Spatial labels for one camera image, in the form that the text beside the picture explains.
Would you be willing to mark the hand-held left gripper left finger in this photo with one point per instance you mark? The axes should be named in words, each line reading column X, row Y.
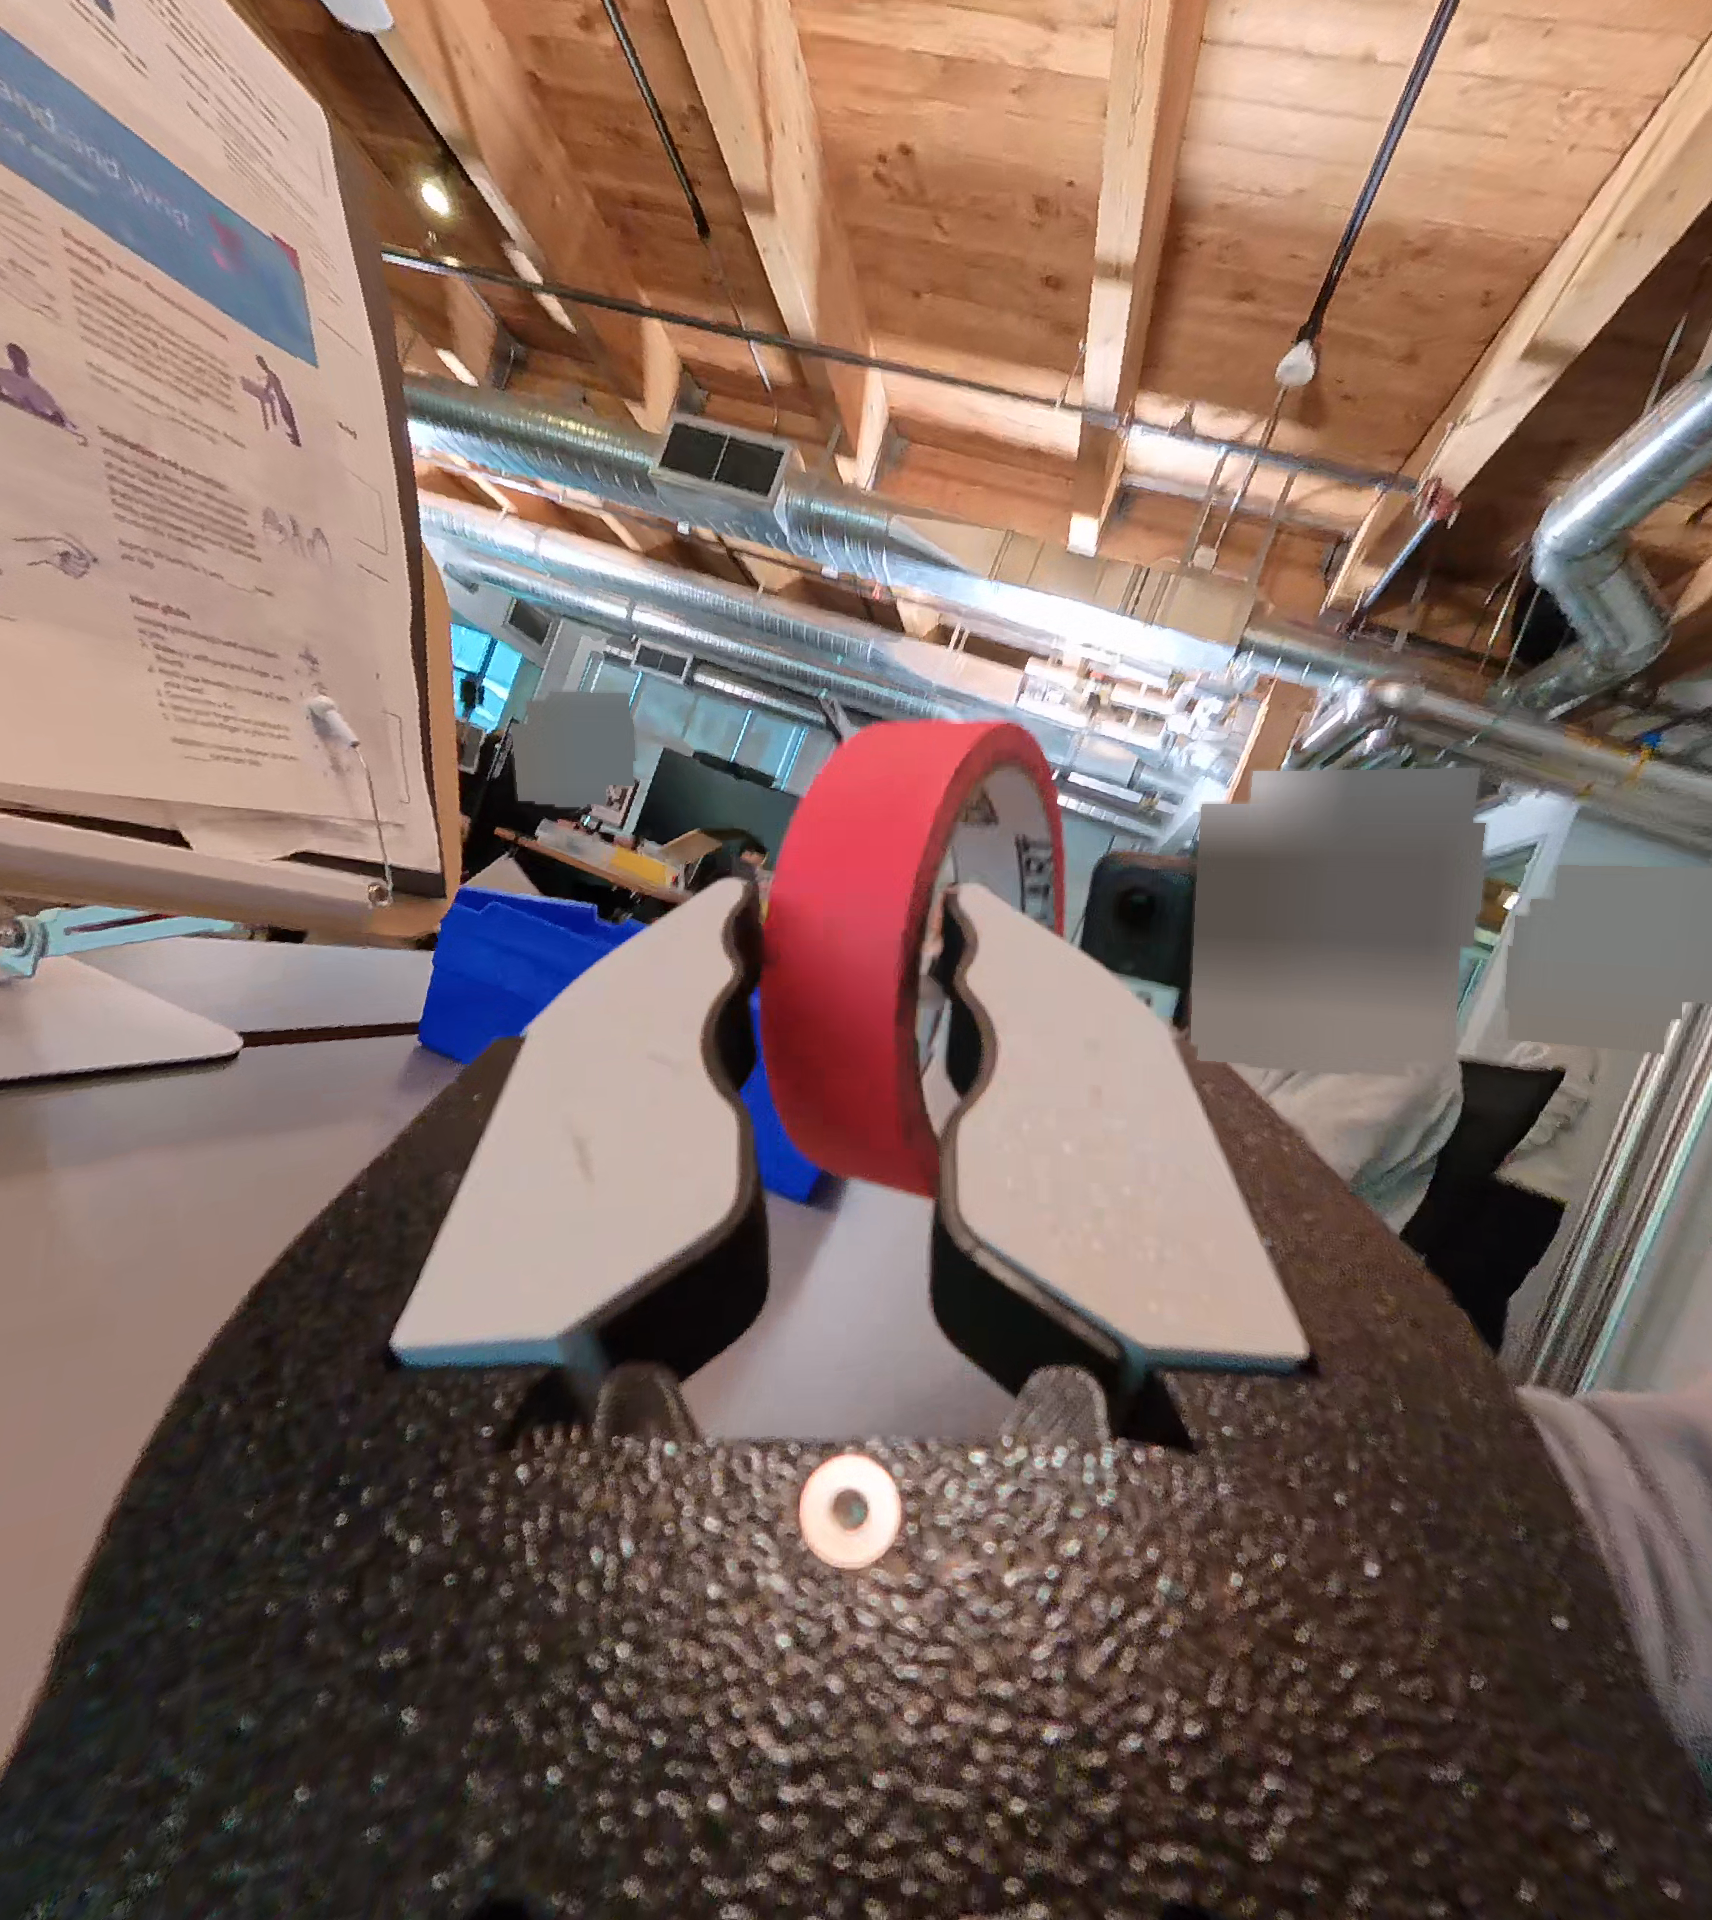
column 570, row 1171

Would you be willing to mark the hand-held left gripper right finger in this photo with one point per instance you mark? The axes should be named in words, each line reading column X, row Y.
column 1127, row 1200

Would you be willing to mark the blue storage bin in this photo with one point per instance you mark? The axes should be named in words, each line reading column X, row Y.
column 510, row 974

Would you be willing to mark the red tape roll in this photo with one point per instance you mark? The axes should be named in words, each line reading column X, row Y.
column 841, row 960

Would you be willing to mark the person's right forearm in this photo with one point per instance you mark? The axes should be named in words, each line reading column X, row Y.
column 1696, row 1575

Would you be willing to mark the grey desk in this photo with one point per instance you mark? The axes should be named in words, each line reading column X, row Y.
column 77, row 1275

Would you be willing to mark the black monitor screen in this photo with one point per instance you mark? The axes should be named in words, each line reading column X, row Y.
column 707, row 803

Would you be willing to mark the silver horizontal pipe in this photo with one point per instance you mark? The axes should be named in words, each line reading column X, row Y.
column 1546, row 750

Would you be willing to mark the chrome metal pole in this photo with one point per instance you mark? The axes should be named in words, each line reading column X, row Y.
column 1651, row 1171

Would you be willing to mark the instruction sheet on stand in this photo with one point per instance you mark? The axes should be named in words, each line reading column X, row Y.
column 121, row 862

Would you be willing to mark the white pendant lamp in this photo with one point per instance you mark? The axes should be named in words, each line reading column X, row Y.
column 1296, row 362

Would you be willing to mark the black ceiling pipe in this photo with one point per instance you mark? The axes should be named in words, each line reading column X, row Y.
column 856, row 357

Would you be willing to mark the printed instruction sheet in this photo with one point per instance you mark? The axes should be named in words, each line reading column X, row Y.
column 121, row 451

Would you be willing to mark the white ceiling sensor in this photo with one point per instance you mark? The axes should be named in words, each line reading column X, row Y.
column 364, row 13

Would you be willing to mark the silver elbow duct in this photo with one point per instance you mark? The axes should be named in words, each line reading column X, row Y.
column 1590, row 540

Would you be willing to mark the long silver ventilation duct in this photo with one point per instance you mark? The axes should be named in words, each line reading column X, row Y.
column 557, row 435

